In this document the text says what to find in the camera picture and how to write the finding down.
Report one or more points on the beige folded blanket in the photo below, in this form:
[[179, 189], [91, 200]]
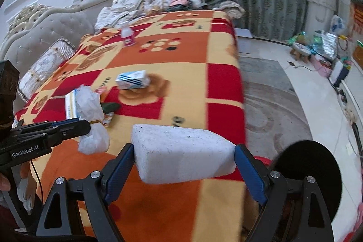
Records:
[[231, 9]]

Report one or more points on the fringed patterned pillow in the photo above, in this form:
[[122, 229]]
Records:
[[45, 69]]

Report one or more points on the silver insulated bag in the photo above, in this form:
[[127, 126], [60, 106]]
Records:
[[327, 45]]

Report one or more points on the printed fleece blanket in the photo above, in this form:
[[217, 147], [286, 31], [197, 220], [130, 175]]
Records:
[[175, 66]]

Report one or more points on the white bottle pink label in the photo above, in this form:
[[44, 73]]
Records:
[[127, 36]]

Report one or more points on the white blue medicine box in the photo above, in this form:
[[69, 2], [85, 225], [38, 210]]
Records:
[[70, 106]]

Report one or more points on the white tv cabinet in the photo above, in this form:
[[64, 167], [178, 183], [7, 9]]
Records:
[[354, 100]]

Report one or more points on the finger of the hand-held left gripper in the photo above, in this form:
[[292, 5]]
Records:
[[76, 130], [66, 122]]

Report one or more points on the pink bag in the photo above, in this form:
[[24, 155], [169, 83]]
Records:
[[320, 66]]

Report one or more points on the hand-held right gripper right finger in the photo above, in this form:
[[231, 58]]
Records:
[[251, 174]]

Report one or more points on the black trash bin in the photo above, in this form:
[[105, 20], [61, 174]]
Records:
[[309, 157]]

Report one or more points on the white blue plastic bag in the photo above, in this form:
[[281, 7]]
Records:
[[337, 23]]

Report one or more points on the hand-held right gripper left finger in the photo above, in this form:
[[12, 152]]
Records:
[[117, 174]]

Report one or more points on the grey patterned rug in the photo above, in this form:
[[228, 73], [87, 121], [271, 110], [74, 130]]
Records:
[[269, 106]]

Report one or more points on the green plastic packaging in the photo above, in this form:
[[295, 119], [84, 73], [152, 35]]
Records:
[[302, 39]]

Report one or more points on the blue white carton box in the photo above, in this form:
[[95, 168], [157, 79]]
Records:
[[132, 80]]

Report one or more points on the white crumpled cloth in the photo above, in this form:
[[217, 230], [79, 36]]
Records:
[[113, 18]]

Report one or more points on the white snack wrapper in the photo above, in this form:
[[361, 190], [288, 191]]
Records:
[[108, 120]]

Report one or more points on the dark green packet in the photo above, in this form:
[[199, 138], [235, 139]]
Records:
[[111, 107]]

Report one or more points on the red wall banner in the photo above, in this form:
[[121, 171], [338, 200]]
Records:
[[358, 18]]

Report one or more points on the black phone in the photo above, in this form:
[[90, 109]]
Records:
[[291, 63]]

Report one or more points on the grey tufted sofa back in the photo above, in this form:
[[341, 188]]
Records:
[[56, 23]]

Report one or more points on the white box appliance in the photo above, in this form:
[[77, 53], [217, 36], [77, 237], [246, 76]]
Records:
[[339, 74]]

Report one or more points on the white foam block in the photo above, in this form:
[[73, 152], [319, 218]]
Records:
[[181, 154]]

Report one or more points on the small wooden stool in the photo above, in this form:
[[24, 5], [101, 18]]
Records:
[[301, 50]]

